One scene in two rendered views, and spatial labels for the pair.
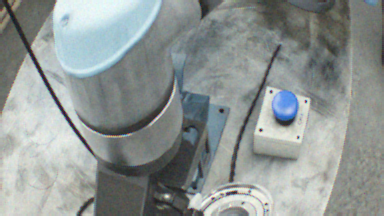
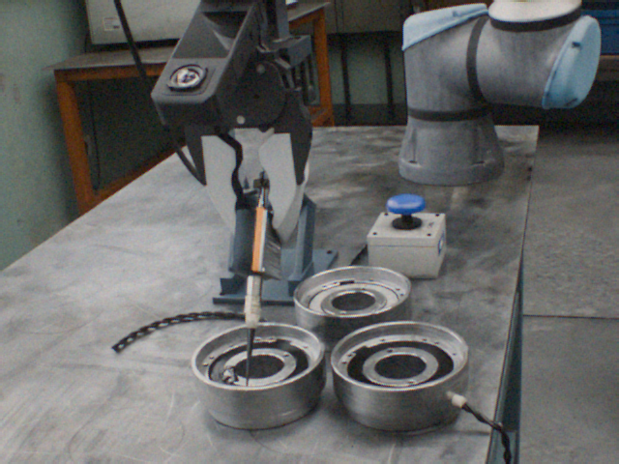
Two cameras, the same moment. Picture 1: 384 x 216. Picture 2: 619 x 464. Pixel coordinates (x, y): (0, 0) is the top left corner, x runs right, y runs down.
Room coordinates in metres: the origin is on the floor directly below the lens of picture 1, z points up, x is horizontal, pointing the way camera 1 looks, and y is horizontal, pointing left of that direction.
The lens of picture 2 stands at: (-0.36, 0.08, 1.16)
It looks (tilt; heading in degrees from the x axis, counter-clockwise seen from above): 21 degrees down; 353
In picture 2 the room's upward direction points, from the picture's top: 6 degrees counter-clockwise
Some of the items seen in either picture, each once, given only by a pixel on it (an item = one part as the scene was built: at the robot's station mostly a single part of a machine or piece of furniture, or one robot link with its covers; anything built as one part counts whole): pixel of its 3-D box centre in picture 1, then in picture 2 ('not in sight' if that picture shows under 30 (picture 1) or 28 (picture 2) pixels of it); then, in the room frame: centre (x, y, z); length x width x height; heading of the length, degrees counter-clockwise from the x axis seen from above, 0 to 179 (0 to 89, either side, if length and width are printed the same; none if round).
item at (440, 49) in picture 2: not in sight; (451, 54); (0.72, -0.26, 0.97); 0.13 x 0.12 x 0.14; 44
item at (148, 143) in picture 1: (118, 105); not in sight; (0.26, 0.05, 1.15); 0.08 x 0.08 x 0.05
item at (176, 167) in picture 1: (144, 159); (250, 44); (0.26, 0.04, 1.07); 0.09 x 0.08 x 0.12; 156
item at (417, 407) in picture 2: not in sight; (400, 375); (0.17, -0.04, 0.82); 0.10 x 0.10 x 0.04
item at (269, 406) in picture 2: not in sight; (260, 375); (0.21, 0.07, 0.82); 0.10 x 0.10 x 0.04
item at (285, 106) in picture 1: (285, 112); (406, 219); (0.42, -0.11, 0.85); 0.04 x 0.04 x 0.05
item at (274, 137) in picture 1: (286, 120); (409, 241); (0.43, -0.11, 0.82); 0.08 x 0.07 x 0.05; 155
